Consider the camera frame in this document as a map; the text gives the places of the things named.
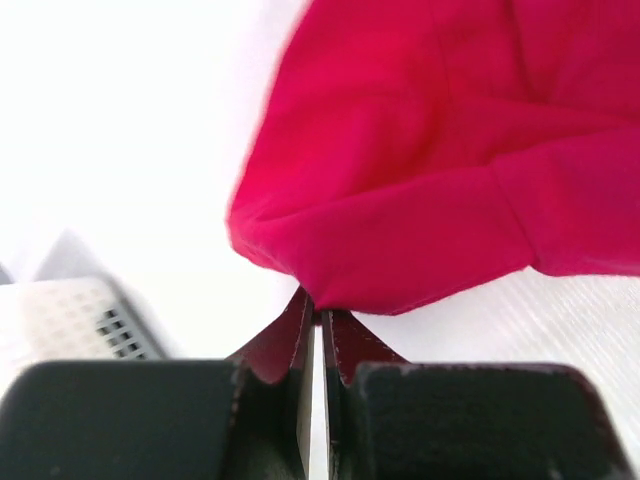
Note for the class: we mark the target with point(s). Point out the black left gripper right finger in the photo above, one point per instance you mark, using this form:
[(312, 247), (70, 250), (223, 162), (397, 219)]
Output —
[(389, 418)]

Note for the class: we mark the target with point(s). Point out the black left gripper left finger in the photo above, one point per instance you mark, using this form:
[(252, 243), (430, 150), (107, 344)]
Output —
[(243, 417)]

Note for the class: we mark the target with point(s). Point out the white plastic laundry basket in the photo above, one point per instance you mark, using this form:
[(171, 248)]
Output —
[(71, 308)]

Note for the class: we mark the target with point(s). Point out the magenta t-shirt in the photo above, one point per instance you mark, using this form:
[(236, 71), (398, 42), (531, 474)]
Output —
[(411, 150)]

